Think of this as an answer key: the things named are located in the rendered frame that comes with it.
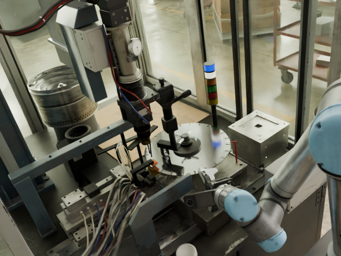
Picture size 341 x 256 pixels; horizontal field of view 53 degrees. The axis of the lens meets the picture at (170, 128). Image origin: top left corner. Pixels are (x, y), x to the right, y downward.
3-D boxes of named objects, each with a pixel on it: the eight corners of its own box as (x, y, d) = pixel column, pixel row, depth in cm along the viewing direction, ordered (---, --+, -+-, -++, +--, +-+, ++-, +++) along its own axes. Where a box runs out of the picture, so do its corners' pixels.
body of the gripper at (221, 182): (232, 197, 112) (245, 204, 100) (207, 205, 111) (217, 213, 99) (226, 175, 112) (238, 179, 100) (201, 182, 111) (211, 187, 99)
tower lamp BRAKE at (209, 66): (210, 66, 146) (209, 60, 144) (217, 69, 142) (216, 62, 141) (202, 70, 144) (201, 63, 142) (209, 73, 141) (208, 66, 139)
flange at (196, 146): (198, 155, 125) (197, 150, 124) (169, 155, 128) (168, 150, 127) (203, 138, 134) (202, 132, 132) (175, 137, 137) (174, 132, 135)
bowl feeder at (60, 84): (92, 114, 207) (73, 59, 188) (116, 133, 185) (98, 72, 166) (43, 137, 194) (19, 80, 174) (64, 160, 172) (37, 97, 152)
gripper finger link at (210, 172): (212, 164, 120) (222, 182, 112) (196, 168, 119) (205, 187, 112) (211, 157, 118) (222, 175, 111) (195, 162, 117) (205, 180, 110)
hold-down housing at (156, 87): (174, 124, 122) (165, 72, 111) (181, 130, 118) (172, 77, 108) (161, 130, 120) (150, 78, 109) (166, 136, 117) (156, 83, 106)
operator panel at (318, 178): (309, 163, 142) (311, 134, 134) (334, 176, 134) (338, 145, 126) (264, 198, 130) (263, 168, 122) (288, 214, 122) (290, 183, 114)
